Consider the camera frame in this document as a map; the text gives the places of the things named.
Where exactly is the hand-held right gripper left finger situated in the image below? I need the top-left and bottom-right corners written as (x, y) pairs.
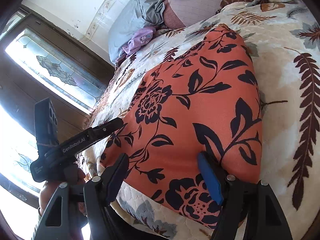
top-left (31, 153), bottom-right (129, 240)

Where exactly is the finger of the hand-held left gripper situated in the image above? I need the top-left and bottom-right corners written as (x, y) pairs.
top-left (86, 119), bottom-right (125, 144)

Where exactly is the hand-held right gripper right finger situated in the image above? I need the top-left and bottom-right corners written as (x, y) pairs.
top-left (197, 152), bottom-right (293, 240)

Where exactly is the orange floral garment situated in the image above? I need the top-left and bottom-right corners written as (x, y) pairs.
top-left (100, 24), bottom-right (263, 230)

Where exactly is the person's left hand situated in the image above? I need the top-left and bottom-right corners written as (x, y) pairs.
top-left (38, 166), bottom-right (87, 212)

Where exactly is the stained glass window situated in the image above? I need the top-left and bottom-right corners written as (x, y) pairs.
top-left (0, 7), bottom-right (118, 205)

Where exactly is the purple cloth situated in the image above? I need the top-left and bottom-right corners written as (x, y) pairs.
top-left (120, 26), bottom-right (157, 56)

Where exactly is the light blue pillow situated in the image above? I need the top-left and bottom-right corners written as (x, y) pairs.
top-left (108, 0), bottom-right (165, 63)

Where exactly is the leaf print blanket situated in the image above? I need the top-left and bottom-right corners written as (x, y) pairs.
top-left (75, 0), bottom-right (320, 240)

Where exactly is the grey cloth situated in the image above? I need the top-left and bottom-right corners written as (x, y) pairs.
top-left (140, 0), bottom-right (166, 26)

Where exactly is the pink bed sheet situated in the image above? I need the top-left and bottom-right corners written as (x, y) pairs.
top-left (164, 0), bottom-right (283, 28)

